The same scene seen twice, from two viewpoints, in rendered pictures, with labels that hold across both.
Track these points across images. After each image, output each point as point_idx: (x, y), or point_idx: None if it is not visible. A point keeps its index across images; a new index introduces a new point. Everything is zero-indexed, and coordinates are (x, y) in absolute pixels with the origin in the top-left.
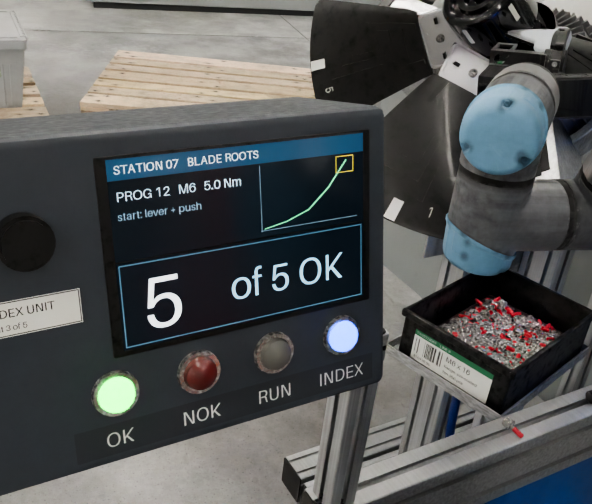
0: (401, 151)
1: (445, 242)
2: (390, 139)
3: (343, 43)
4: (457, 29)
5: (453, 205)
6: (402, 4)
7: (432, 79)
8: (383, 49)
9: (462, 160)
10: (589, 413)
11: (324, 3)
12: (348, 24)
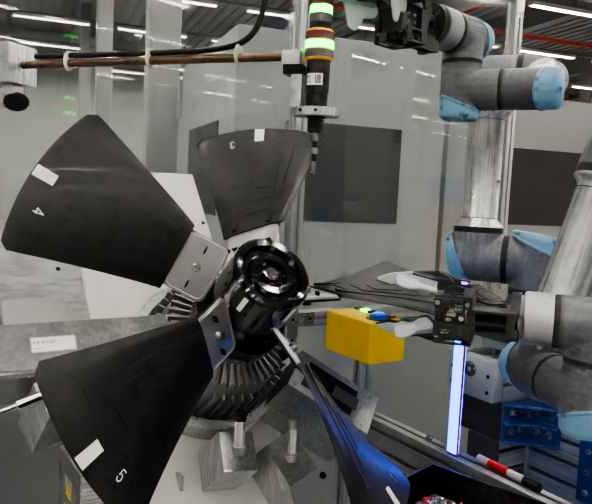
0: (354, 445)
1: None
2: (344, 442)
3: (121, 400)
4: (286, 312)
5: None
6: None
7: (304, 368)
8: (174, 378)
9: None
10: (552, 494)
11: (55, 363)
12: (119, 372)
